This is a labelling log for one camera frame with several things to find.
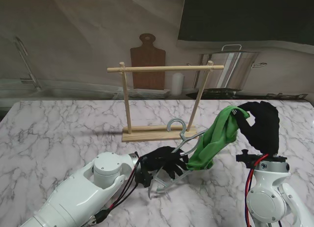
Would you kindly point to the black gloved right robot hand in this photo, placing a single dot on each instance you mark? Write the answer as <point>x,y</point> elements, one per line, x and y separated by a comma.
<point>265,133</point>

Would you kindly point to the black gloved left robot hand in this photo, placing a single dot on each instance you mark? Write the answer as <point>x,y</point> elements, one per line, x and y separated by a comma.
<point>162,160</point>

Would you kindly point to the grey plastic clothes hanger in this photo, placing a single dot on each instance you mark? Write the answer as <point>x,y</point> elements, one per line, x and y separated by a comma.
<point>175,120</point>

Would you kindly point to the green microfibre towel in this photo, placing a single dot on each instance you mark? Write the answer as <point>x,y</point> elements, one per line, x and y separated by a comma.
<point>216,138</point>

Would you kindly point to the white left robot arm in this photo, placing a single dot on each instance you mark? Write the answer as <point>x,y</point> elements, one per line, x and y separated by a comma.
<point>83,187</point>

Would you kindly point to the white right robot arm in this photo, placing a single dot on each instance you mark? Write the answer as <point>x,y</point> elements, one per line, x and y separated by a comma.
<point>267,200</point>

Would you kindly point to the wooden hanging rack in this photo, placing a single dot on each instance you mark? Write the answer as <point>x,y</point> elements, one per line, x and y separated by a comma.
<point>152,136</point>

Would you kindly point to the printed steel stock pot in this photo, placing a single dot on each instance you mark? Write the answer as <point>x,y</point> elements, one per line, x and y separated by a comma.
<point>233,69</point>

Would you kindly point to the printed white bottle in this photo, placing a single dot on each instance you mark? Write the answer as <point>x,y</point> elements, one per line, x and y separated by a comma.
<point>177,84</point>

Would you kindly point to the brown printed cutting board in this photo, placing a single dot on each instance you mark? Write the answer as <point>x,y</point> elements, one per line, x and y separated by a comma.
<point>147,57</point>

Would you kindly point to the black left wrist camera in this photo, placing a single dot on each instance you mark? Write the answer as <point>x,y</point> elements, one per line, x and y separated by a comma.
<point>143,176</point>

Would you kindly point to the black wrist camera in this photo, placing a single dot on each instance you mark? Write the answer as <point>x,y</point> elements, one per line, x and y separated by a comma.
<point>143,176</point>
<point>246,159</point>

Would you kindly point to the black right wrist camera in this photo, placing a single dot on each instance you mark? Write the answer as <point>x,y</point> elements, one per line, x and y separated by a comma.
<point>246,159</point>

